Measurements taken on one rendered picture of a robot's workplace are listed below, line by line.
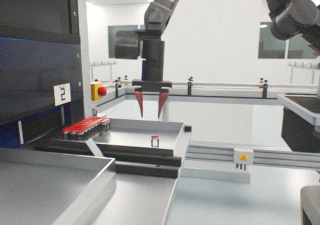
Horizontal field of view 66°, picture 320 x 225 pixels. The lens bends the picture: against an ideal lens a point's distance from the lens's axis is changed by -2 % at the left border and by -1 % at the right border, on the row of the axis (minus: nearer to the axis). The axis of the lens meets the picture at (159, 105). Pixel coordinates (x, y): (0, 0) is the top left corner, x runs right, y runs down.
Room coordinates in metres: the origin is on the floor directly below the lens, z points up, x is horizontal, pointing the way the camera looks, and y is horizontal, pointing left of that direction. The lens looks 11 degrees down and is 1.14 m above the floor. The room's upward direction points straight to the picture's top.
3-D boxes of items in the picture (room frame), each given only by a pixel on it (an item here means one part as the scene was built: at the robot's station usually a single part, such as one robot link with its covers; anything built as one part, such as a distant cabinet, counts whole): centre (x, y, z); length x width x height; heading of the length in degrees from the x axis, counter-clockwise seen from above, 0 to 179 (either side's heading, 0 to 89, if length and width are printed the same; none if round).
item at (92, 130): (0.76, 0.21, 0.90); 0.18 x 0.02 x 0.05; 168
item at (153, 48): (0.66, 0.02, 1.15); 0.07 x 0.06 x 0.07; 92
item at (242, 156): (1.50, -0.54, 0.50); 0.12 x 0.05 x 0.09; 78
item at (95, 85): (1.03, 0.28, 0.99); 0.08 x 0.07 x 0.07; 78
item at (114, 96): (1.34, 0.36, 0.92); 0.69 x 0.16 x 0.16; 168
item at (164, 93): (0.65, 0.01, 1.02); 0.07 x 0.07 x 0.09; 3
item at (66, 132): (0.77, 0.26, 0.90); 0.18 x 0.02 x 0.05; 168
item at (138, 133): (0.73, 0.10, 0.90); 0.34 x 0.26 x 0.04; 78
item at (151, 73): (0.65, 0.02, 1.09); 0.10 x 0.07 x 0.07; 93
